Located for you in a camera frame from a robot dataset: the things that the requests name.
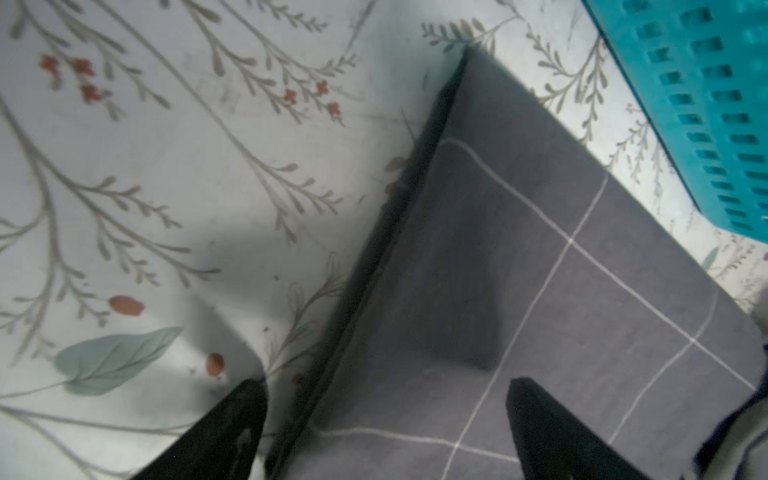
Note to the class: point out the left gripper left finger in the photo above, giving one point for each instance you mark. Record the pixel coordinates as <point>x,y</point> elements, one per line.
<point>221,445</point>

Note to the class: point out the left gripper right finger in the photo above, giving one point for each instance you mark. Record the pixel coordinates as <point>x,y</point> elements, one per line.
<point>551,443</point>

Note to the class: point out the dark grey checked pillowcase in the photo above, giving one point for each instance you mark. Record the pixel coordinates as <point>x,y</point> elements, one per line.
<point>520,256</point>

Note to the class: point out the teal plastic laundry basket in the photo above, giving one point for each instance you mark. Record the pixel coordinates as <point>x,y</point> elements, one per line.
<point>699,71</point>

